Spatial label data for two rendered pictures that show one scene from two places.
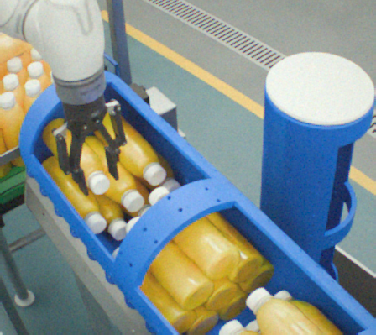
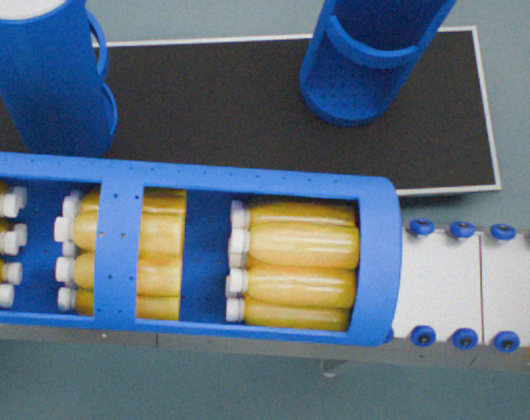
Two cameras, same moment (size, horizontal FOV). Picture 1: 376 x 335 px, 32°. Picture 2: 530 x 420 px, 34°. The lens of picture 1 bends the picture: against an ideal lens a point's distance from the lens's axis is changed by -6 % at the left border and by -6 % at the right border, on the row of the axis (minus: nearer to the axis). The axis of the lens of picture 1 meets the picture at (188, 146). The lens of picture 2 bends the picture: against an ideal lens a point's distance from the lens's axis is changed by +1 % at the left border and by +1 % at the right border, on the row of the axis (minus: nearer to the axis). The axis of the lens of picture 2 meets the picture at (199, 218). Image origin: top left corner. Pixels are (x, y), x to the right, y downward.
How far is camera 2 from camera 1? 0.69 m
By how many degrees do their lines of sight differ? 41
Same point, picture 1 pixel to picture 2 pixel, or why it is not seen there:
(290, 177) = (48, 63)
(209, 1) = not seen: outside the picture
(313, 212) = (83, 70)
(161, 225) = (122, 261)
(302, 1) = not seen: outside the picture
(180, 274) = (156, 277)
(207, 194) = (123, 200)
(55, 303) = not seen: outside the picture
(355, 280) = (111, 64)
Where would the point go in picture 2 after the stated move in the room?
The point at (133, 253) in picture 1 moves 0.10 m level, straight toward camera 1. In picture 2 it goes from (114, 301) to (171, 332)
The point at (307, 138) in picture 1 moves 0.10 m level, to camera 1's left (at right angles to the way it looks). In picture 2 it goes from (54, 23) to (21, 62)
